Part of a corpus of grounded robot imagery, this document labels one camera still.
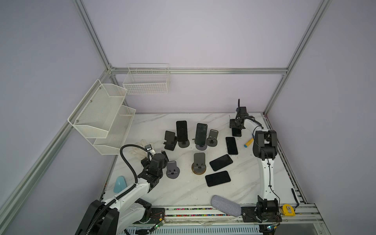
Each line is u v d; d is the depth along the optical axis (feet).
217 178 2.87
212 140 3.30
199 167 2.81
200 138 3.12
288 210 2.44
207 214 2.47
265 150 2.16
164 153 2.63
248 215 2.40
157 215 2.40
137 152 3.18
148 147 2.43
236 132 3.51
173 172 2.75
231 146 3.50
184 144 3.34
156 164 2.12
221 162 3.05
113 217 1.32
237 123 3.02
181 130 3.14
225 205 2.45
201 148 3.29
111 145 2.45
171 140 3.15
